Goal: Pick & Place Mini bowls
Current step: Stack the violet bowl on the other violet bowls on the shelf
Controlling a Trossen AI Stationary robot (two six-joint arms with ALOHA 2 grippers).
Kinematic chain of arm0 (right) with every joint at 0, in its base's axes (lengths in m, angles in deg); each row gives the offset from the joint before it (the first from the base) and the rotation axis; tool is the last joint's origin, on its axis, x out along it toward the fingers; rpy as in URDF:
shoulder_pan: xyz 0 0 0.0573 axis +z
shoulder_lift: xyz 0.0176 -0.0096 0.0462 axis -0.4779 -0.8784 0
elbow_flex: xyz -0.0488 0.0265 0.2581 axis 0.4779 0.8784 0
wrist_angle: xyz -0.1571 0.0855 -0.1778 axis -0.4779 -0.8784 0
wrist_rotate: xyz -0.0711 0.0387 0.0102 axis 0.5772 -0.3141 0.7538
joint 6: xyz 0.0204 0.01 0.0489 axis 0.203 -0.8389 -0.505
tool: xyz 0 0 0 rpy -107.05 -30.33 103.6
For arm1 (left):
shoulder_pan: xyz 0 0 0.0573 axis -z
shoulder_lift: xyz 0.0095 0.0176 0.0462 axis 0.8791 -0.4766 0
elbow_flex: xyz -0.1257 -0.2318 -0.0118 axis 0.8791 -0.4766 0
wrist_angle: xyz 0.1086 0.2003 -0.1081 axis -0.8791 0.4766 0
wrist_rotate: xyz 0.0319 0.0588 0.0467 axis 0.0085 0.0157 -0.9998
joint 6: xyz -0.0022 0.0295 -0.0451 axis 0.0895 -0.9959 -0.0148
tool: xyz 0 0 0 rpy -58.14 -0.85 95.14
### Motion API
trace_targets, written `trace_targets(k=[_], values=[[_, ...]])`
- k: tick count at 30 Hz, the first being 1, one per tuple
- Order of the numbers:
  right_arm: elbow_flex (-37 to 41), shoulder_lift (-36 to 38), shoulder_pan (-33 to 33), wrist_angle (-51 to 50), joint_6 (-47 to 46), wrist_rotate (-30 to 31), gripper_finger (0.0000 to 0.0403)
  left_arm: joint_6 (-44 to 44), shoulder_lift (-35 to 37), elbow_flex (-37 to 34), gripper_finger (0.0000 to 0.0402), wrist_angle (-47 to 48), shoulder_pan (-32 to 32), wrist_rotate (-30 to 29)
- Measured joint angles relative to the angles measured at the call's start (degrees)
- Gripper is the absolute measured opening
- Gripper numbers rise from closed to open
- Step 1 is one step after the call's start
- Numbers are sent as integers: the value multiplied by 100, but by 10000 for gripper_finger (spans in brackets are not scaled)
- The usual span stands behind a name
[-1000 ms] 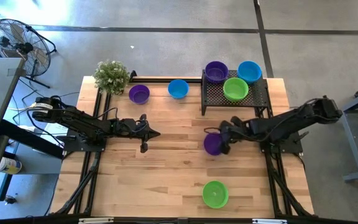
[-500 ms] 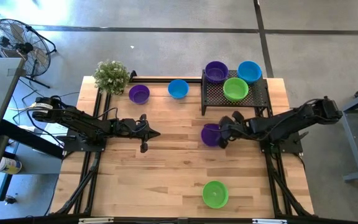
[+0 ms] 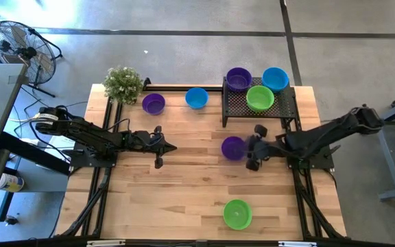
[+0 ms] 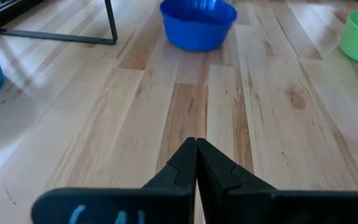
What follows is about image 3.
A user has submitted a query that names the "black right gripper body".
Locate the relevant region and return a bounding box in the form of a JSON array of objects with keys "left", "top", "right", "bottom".
[{"left": 246, "top": 124, "right": 280, "bottom": 172}]

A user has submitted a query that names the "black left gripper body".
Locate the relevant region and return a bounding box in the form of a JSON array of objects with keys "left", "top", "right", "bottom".
[{"left": 130, "top": 126, "right": 164, "bottom": 169}]

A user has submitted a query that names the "purple plastic mini bowl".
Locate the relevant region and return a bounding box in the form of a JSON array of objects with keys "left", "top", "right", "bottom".
[
  {"left": 221, "top": 135, "right": 248, "bottom": 161},
  {"left": 141, "top": 93, "right": 167, "bottom": 116},
  {"left": 225, "top": 67, "right": 253, "bottom": 93}
]

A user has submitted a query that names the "green plastic mini bowl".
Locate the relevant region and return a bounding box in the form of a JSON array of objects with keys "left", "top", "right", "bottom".
[
  {"left": 222, "top": 199, "right": 253, "bottom": 231},
  {"left": 246, "top": 84, "right": 276, "bottom": 113}
]

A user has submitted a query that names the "blue plastic mini bowl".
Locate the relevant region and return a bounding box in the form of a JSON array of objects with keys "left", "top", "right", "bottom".
[
  {"left": 184, "top": 86, "right": 209, "bottom": 110},
  {"left": 261, "top": 66, "right": 290, "bottom": 93}
]

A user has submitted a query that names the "black perforated metal rack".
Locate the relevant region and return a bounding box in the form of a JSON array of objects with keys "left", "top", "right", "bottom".
[{"left": 221, "top": 75, "right": 298, "bottom": 128}]

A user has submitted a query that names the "small artificial green plant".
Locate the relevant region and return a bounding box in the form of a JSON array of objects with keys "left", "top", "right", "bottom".
[{"left": 101, "top": 65, "right": 145, "bottom": 106}]

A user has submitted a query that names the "white paper sheet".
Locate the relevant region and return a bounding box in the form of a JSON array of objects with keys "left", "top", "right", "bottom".
[{"left": 45, "top": 135, "right": 77, "bottom": 162}]

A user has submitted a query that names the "white label strip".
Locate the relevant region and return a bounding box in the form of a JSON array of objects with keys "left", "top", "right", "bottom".
[
  {"left": 86, "top": 239, "right": 126, "bottom": 247},
  {"left": 278, "top": 241, "right": 318, "bottom": 247}
]

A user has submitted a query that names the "black desk support bar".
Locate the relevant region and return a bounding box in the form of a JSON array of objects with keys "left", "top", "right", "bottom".
[{"left": 0, "top": 132, "right": 73, "bottom": 176}]

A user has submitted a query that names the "white and yellow can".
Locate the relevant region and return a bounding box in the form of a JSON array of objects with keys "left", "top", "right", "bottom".
[{"left": 0, "top": 173, "right": 25, "bottom": 193}]

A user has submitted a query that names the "black floor fan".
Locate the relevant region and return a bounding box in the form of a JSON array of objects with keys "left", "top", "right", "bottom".
[{"left": 0, "top": 19, "right": 64, "bottom": 99}]

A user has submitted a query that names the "black aluminium table frame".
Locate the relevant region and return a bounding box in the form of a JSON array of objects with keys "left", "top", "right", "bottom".
[{"left": 55, "top": 77, "right": 348, "bottom": 247}]

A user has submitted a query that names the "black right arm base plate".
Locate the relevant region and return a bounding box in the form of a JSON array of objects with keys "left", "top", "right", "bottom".
[{"left": 285, "top": 142, "right": 335, "bottom": 172}]

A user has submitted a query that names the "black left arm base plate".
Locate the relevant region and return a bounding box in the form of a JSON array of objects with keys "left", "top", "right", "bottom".
[{"left": 69, "top": 139, "right": 119, "bottom": 169}]

